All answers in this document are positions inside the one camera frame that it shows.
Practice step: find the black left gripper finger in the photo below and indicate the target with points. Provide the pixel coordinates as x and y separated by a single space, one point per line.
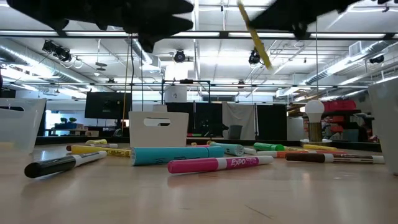
180 26
180 5

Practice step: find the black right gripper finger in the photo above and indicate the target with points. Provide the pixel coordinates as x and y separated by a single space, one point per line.
267 20

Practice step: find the white plastic bin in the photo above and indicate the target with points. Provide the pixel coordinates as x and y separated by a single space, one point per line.
174 133

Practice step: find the thick green highlighter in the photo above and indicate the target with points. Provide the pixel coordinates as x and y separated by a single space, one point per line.
267 146

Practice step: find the thick blue highlighter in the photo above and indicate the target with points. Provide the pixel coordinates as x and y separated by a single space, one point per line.
171 155
231 149

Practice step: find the orange Expo marker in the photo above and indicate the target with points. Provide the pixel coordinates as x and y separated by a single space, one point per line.
280 154

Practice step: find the grey plastic bin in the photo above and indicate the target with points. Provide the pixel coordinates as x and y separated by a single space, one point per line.
385 124

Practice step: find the pink Expo marker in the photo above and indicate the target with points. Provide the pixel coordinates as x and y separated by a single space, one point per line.
199 165

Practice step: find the clear plastic bin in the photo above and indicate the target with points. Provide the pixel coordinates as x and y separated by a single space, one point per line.
28 130

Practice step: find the black dry-erase marker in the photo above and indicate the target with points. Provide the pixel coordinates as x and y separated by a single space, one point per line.
49 166

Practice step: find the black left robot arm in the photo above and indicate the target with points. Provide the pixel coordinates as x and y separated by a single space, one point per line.
46 9

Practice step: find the black ceiling spotlight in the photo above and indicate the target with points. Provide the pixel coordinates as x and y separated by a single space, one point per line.
253 57
179 56
60 53
377 59

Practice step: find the white box with number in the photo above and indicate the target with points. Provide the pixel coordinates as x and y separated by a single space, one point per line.
175 95

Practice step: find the black curtain panel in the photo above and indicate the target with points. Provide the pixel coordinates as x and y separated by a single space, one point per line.
272 121
202 118

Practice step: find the light bulb on round base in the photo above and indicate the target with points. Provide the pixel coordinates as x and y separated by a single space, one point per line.
314 110

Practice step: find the shelf with red bins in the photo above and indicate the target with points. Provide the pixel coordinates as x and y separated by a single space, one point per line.
340 105

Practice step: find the white hanging sheet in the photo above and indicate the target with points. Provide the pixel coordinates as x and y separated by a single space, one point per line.
239 115

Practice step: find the grey trash can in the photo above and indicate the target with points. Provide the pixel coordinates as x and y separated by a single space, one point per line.
235 132

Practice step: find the small green plants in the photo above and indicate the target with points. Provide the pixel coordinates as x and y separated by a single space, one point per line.
68 120

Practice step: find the black metal stand frame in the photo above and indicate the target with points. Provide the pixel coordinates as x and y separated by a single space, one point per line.
186 81

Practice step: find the silver ceiling duct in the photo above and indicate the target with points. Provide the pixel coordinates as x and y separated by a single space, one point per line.
357 56
37 65

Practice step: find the black wall monitor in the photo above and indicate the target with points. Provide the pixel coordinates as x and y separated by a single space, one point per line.
107 105

